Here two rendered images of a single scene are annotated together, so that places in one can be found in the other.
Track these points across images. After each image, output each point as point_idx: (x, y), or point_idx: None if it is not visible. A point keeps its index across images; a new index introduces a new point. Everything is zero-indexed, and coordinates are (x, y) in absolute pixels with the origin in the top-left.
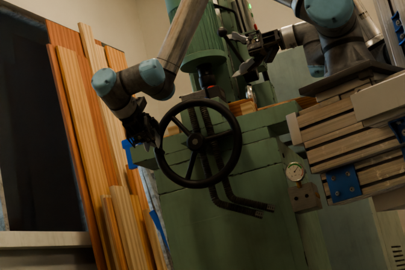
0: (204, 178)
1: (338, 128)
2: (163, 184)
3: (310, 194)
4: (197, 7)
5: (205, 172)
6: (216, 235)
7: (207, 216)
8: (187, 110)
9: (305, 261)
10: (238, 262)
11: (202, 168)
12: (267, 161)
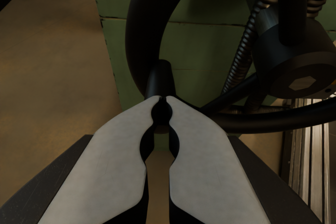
0: (201, 16)
1: None
2: (110, 0)
3: (333, 89)
4: None
5: (236, 76)
6: (183, 85)
7: (179, 66)
8: None
9: None
10: (196, 106)
11: None
12: (325, 23)
